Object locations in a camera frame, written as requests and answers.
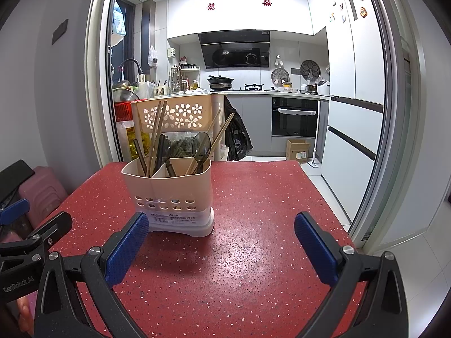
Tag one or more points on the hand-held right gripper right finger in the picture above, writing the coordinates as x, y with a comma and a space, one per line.
315, 250

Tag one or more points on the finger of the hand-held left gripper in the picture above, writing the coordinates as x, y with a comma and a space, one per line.
14, 208
53, 227

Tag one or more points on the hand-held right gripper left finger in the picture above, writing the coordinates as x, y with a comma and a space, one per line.
128, 250

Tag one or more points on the beige plastic utensil holder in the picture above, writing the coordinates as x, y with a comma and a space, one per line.
176, 190

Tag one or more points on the wooden chopstick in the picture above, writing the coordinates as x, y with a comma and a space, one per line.
161, 126
213, 122
224, 126
155, 126

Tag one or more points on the pink chair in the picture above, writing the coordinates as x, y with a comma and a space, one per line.
42, 190

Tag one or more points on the black flat object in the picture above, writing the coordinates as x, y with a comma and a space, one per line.
14, 174

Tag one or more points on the cardboard box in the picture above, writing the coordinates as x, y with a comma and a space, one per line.
297, 151

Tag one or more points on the yellow oil bottle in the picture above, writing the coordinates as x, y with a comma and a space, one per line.
132, 144

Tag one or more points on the white stick vacuum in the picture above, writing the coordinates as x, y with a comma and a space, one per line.
316, 130

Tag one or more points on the black built-in oven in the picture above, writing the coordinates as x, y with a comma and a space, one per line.
294, 123

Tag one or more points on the red plastic basket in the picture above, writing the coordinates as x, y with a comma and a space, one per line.
123, 111

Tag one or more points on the black plastic bag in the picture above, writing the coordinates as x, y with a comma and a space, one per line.
238, 137

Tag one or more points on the grey lower kitchen cabinets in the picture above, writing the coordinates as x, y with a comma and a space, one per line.
257, 123

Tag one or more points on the steel bowl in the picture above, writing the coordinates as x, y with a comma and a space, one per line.
123, 95

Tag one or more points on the white rice cooker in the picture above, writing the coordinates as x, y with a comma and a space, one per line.
324, 88

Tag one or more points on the beige flower-pattern storage cart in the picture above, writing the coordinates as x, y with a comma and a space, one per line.
190, 99

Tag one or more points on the gas stove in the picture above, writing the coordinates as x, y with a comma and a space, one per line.
253, 87

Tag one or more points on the small round steamer rack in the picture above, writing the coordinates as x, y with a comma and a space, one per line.
280, 75

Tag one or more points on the seasoning rack with bottles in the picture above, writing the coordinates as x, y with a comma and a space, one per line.
183, 77

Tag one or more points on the large round steamer rack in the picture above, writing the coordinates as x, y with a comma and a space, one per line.
310, 67

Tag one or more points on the black kitchen faucet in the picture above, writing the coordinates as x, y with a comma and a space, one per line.
130, 60

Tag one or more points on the black wok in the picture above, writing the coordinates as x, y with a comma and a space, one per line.
220, 80

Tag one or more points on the white refrigerator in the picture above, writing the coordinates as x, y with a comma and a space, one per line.
352, 60

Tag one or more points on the white hanging plastic bag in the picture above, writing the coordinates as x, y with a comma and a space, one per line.
152, 56

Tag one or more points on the black range hood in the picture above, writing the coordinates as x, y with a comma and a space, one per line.
232, 56

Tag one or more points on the blue hanging cloth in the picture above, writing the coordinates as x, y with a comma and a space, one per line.
118, 24

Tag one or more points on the white upper kitchen cabinets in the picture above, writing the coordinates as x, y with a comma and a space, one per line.
239, 14

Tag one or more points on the dark wall switch panel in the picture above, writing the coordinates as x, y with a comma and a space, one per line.
60, 31

